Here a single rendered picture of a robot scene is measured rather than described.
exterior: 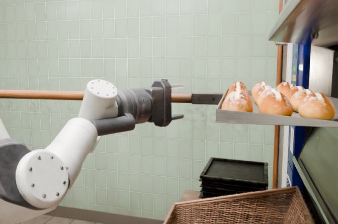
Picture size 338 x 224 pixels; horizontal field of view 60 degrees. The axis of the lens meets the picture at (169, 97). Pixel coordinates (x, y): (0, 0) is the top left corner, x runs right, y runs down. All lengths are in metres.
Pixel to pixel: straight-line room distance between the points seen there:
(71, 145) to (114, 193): 2.01
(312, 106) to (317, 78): 0.58
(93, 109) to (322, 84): 0.86
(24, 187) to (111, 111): 0.28
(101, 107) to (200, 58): 1.54
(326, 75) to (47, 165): 1.01
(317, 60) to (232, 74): 0.97
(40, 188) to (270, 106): 0.43
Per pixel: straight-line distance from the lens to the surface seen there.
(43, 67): 2.64
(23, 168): 0.42
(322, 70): 1.20
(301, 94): 0.74
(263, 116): 0.59
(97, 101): 0.61
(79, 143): 0.54
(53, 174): 0.44
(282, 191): 1.21
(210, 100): 0.85
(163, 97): 0.74
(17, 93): 1.12
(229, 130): 2.13
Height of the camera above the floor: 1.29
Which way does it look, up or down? 6 degrees down
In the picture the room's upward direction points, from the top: straight up
